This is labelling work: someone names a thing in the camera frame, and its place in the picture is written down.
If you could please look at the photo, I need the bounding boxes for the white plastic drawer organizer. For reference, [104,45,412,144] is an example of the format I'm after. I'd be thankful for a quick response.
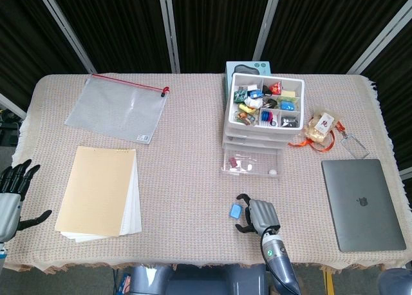
[221,72,305,149]

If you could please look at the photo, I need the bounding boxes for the clear snack bag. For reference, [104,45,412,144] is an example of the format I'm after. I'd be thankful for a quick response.
[302,106,342,144]

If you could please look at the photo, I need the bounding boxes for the orange lanyard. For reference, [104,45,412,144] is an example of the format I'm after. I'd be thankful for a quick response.
[288,122,348,153]

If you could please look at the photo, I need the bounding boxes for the brown snack packet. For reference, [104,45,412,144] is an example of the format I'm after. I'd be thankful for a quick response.
[237,112,258,126]

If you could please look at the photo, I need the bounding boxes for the grey partition post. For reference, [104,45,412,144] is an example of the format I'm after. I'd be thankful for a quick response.
[347,1,412,75]
[33,0,97,74]
[252,0,284,62]
[157,0,180,73]

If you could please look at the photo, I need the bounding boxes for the clear drawer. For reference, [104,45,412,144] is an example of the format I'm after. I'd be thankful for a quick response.
[220,146,284,179]
[224,129,292,139]
[223,135,289,145]

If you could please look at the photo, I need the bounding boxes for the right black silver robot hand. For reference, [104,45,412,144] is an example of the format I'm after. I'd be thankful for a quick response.
[234,193,281,235]

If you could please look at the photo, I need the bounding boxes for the beige woven tablecloth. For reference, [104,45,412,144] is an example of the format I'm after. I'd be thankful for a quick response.
[5,72,406,274]

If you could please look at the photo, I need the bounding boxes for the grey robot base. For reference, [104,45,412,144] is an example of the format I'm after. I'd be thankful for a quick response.
[128,264,268,295]

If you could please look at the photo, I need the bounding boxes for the teal cardboard box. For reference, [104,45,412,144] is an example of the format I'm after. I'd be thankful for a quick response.
[225,61,271,82]

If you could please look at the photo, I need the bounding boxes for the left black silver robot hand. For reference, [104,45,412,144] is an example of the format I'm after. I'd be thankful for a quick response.
[0,158,53,243]

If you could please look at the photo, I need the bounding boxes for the tan cover notepad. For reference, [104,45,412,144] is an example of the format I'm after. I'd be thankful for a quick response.
[54,146,143,243]

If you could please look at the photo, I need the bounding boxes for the grey mesh zip pouch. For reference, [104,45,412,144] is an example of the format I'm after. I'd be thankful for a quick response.
[64,73,171,145]

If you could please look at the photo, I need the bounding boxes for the black small pouch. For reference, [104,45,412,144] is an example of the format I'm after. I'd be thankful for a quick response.
[280,115,301,128]

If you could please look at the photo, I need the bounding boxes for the grey laptop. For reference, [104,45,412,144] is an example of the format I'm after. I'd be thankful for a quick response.
[321,158,407,252]

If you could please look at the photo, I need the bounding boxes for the clear badge holder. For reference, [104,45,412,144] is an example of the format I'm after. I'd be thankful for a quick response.
[340,133,370,159]

